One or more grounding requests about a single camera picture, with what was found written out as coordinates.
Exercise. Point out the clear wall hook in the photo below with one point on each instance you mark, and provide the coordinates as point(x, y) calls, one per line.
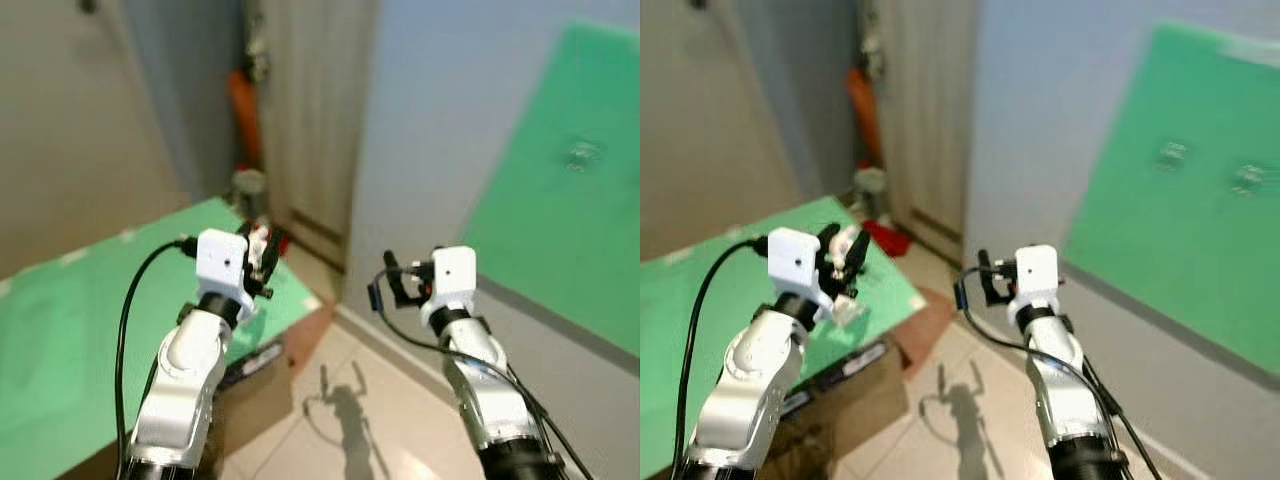
point(1248, 178)
point(582, 155)
point(1172, 153)

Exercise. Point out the red dustpan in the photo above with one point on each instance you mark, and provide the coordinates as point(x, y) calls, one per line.
point(280, 243)
point(888, 240)

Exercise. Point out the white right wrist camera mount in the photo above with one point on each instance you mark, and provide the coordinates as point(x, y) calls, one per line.
point(455, 275)
point(1038, 272)

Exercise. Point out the green wall board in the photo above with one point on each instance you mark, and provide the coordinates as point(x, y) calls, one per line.
point(560, 240)
point(1180, 260)

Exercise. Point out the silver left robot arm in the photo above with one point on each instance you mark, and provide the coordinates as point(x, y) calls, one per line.
point(185, 380)
point(745, 385)

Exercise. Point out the green table mat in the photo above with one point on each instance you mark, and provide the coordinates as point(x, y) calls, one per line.
point(70, 350)
point(670, 320)

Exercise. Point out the brown cardboard box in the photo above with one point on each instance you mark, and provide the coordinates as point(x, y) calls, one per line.
point(262, 395)
point(860, 400)

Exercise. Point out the beige wooden door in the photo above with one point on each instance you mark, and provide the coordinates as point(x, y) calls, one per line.
point(315, 120)
point(930, 120)

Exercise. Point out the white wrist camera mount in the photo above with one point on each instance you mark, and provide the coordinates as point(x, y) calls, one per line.
point(1038, 272)
point(220, 262)
point(792, 262)
point(455, 275)

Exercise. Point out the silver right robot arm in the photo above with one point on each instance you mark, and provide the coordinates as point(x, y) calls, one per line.
point(1065, 390)
point(490, 390)

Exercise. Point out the grey round canister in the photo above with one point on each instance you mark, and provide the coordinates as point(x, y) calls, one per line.
point(249, 190)
point(870, 188)

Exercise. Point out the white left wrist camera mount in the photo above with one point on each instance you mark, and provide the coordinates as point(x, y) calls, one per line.
point(220, 262)
point(792, 262)

